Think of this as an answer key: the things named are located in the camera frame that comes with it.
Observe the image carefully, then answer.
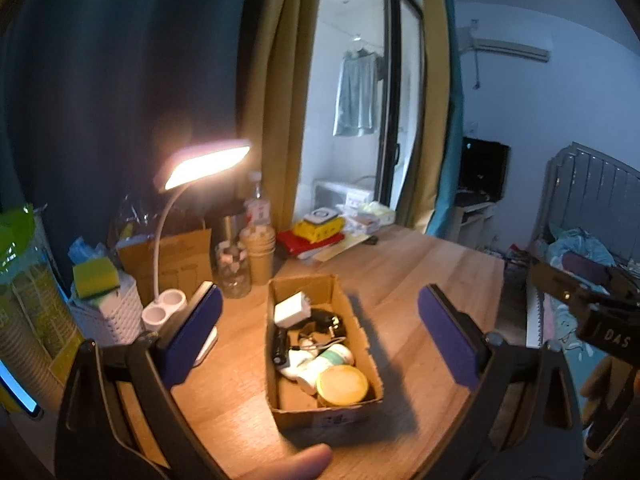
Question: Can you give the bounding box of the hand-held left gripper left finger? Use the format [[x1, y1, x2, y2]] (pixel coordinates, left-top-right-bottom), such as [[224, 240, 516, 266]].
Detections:
[[54, 280, 236, 480]]

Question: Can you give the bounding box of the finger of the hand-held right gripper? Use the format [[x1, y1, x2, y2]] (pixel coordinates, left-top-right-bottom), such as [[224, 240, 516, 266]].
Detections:
[[527, 256, 613, 318]]

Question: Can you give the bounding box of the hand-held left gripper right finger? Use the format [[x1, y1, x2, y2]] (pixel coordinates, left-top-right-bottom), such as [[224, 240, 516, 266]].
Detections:
[[416, 282, 586, 480]]

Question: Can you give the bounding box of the white charger plug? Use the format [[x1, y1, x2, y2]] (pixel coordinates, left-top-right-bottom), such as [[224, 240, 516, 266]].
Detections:
[[273, 294, 312, 328]]

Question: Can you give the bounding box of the white earbuds case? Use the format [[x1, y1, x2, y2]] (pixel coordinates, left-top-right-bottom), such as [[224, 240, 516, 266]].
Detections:
[[277, 349, 316, 380]]

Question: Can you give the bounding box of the red can with yellow lid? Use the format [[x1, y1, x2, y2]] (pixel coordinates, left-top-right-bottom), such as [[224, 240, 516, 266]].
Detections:
[[316, 365, 370, 409]]

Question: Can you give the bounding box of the white pill bottle teal label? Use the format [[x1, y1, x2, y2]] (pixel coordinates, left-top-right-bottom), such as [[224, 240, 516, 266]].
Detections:
[[298, 345, 356, 395]]

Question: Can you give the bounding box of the cardboard box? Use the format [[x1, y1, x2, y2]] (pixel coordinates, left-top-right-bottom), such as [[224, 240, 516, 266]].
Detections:
[[264, 274, 386, 432]]

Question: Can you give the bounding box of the person's left hand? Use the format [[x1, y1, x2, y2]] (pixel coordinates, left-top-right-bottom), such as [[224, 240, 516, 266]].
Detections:
[[225, 444, 333, 480]]

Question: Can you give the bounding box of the light blue clothing heap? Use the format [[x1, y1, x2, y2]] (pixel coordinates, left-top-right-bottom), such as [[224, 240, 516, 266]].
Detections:
[[547, 227, 616, 281]]

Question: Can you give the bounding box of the glass jar with pink prints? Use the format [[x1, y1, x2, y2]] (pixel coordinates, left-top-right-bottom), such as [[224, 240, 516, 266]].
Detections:
[[215, 241, 252, 300]]

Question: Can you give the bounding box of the brown lamp packaging box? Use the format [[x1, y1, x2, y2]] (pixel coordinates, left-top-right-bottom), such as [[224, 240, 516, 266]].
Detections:
[[116, 227, 213, 306]]

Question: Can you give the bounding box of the white plastic basket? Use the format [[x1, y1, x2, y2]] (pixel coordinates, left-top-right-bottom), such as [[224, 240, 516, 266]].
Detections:
[[67, 280, 146, 348]]

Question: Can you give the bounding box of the grey bed headboard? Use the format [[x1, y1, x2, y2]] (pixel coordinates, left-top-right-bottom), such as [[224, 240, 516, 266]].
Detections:
[[532, 141, 640, 273]]

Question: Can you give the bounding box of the stack of paper cups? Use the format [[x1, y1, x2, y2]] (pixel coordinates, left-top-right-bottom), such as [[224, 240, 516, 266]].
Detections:
[[239, 225, 277, 287]]

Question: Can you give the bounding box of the white television stand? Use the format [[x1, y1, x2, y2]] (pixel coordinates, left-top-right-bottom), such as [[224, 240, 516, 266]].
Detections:
[[451, 192, 498, 250]]

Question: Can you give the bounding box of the yellow green sponge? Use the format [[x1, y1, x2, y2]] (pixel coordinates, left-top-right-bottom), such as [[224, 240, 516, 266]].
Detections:
[[72, 256, 122, 300]]

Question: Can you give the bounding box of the stainless steel thermos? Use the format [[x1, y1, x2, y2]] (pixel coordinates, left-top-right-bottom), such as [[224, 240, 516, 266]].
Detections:
[[210, 200, 246, 246]]

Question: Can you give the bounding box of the black television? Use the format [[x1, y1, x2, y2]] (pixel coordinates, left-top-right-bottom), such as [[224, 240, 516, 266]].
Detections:
[[457, 136, 512, 201]]

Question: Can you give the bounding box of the yellow paper envelope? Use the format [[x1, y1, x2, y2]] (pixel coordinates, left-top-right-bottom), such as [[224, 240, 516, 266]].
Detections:
[[312, 234, 373, 263]]

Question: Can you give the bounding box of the red book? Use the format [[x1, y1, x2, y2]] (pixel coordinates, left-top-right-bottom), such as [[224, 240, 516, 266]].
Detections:
[[276, 230, 346, 260]]

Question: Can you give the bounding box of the white printed box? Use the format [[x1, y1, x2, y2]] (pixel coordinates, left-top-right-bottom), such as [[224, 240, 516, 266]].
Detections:
[[345, 215, 381, 235]]

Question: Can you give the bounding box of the pale yellow tissue pack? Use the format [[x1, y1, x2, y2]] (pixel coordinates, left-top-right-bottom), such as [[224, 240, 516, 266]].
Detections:
[[360, 201, 397, 226]]

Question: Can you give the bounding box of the clear plastic water bottle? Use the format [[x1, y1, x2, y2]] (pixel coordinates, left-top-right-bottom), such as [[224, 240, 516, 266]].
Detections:
[[243, 171, 273, 231]]

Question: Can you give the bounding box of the teal curtain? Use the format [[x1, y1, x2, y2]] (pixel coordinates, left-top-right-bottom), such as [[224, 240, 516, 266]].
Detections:
[[427, 0, 468, 241]]

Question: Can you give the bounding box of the printed plastic packet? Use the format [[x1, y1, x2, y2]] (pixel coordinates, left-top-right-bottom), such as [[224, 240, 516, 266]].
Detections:
[[0, 230, 86, 411]]

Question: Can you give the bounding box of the yellow wipes packet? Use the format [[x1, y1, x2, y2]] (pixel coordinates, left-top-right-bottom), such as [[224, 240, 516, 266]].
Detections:
[[292, 217, 347, 242]]

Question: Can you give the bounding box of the grey white flat box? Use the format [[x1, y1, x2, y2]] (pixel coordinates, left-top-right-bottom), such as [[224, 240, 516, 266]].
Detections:
[[304, 208, 341, 226]]

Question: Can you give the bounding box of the white desk lamp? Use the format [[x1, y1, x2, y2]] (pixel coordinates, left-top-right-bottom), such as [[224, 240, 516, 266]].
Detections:
[[141, 139, 252, 367]]

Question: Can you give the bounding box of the white appliance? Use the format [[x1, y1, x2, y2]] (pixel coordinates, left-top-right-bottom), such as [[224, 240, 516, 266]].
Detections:
[[314, 179, 376, 211]]

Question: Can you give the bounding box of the smartphone with lit screen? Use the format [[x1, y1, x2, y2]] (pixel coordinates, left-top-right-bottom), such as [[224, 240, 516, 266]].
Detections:
[[0, 357, 45, 420]]

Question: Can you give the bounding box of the green plastic bag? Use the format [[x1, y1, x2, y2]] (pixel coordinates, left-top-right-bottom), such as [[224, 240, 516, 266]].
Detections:
[[0, 204, 38, 281]]

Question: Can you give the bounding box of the white air conditioner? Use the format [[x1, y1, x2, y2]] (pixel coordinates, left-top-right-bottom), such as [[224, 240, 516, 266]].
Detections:
[[459, 35, 553, 64]]

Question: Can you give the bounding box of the hanging light shirt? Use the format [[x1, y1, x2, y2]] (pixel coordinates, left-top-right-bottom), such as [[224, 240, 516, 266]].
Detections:
[[332, 42, 386, 138]]

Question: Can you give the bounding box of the black door frame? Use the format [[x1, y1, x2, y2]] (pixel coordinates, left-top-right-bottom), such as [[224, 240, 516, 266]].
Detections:
[[375, 0, 426, 223]]

